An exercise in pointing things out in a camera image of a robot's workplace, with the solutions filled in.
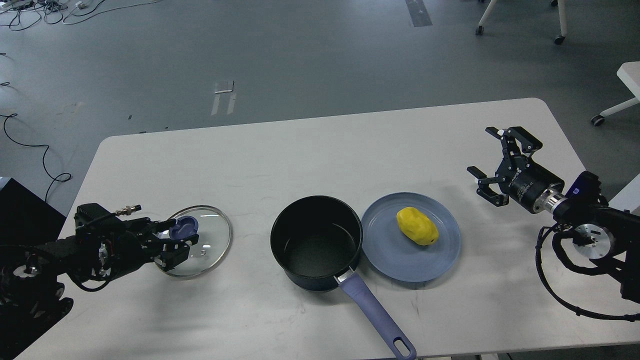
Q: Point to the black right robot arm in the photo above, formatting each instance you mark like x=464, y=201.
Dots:
x=588, y=236

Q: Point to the dark saucepan with purple handle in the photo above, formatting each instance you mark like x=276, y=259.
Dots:
x=317, y=241

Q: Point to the blue plate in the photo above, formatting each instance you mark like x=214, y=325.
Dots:
x=395, y=255

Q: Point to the glass lid with purple knob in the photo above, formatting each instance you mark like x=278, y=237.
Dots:
x=213, y=230

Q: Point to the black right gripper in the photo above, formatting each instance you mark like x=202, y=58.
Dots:
x=518, y=176

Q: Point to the yellow potato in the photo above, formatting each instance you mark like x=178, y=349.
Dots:
x=417, y=226

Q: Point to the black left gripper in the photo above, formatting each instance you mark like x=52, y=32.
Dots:
x=132, y=243

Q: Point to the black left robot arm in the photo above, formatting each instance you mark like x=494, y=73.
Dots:
x=103, y=249

